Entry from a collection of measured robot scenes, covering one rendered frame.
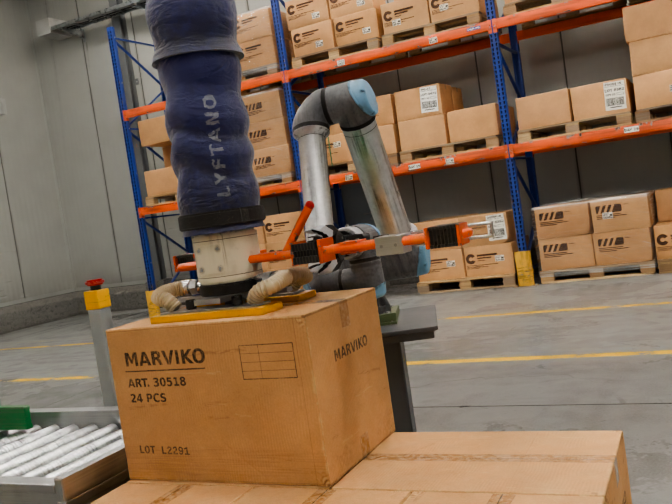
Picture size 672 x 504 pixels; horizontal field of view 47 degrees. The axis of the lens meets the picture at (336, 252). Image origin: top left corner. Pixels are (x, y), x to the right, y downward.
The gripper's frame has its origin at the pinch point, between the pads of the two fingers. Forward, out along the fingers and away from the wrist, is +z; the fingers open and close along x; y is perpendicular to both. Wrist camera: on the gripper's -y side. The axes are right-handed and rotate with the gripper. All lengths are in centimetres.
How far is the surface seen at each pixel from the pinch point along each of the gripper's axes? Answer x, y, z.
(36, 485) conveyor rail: -48, 71, 35
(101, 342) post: -27, 119, -47
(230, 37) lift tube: 56, 16, 0
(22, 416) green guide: -47, 137, -21
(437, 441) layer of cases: -53, -20, -12
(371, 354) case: -29.4, -4.7, -12.0
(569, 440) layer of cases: -53, -52, -12
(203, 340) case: -17.2, 25.0, 18.8
